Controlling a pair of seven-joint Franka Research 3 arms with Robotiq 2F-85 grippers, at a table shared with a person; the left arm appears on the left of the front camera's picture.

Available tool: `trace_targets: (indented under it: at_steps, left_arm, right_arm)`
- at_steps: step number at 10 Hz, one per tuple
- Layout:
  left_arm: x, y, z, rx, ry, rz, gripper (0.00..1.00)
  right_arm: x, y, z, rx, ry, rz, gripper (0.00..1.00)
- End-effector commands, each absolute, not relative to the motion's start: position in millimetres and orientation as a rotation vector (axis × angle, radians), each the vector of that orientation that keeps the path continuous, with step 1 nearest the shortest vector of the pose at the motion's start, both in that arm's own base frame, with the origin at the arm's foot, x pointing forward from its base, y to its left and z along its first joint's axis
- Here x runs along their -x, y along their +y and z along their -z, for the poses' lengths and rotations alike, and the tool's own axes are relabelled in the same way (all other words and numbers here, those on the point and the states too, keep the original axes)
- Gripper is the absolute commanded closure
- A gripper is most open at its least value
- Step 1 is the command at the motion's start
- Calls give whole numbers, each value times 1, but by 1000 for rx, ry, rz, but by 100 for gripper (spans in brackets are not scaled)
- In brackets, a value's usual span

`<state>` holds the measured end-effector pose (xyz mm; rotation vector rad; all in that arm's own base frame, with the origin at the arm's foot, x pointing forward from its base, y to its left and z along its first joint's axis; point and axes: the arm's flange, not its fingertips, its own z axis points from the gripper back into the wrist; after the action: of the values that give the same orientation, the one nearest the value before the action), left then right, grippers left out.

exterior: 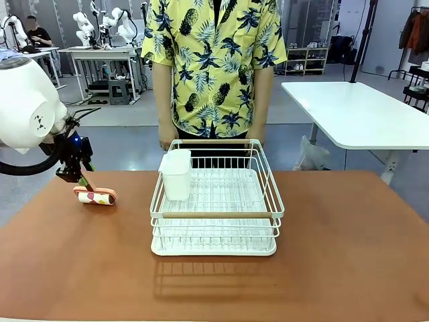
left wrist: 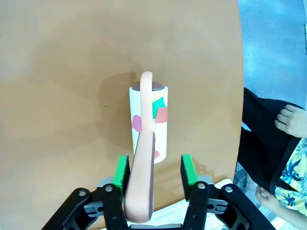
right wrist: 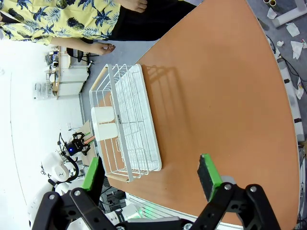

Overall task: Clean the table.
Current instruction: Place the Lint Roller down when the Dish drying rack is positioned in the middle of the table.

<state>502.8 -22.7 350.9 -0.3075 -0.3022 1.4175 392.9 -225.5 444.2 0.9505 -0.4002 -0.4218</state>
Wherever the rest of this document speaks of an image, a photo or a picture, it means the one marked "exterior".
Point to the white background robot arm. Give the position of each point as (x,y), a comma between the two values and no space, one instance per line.
(15,28)
(124,25)
(84,28)

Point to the white background desk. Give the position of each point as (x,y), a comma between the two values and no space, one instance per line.
(97,51)

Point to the shoe shelf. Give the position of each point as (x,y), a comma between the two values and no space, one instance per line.
(306,62)

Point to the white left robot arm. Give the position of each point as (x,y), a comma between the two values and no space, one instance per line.
(23,100)

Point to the person's right forearm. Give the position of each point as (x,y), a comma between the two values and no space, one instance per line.
(163,97)

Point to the seated person in black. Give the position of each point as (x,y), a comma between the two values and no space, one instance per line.
(38,35)

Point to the black utility cart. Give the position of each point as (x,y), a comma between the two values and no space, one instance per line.
(417,90)

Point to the white plastic utensil cup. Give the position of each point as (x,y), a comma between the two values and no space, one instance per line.
(176,181)

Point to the white plastic bag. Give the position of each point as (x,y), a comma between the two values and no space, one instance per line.
(313,155)

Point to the black tripod stand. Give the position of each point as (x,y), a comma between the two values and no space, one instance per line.
(363,40)

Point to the blue cloth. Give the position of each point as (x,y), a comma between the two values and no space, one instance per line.
(7,53)

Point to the large white table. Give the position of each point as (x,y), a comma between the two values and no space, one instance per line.
(355,110)

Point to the white drain tray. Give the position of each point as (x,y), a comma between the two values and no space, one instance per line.
(214,251)

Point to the black bag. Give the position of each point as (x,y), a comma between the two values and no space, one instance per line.
(342,48)

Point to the white desk with cloth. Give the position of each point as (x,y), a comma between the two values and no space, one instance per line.
(47,53)

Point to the person's left hand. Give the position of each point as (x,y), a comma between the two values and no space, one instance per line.
(257,135)

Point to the person's right hand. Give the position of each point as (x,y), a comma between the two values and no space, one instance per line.
(166,135)

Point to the person's left forearm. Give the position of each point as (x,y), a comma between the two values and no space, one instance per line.
(262,100)

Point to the grey step stool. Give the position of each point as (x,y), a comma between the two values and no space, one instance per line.
(118,91)

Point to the dark hanging jacket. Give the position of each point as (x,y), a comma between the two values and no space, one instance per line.
(419,30)

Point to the black clothes rack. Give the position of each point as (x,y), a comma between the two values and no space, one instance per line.
(397,72)

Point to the person in yellow pineapple shirt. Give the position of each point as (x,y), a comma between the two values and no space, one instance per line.
(214,67)

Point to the pink lint roller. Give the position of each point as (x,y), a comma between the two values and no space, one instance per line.
(97,198)

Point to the black trousers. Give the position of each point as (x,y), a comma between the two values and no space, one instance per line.
(214,134)

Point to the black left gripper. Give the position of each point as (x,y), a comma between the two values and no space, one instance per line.
(75,152)

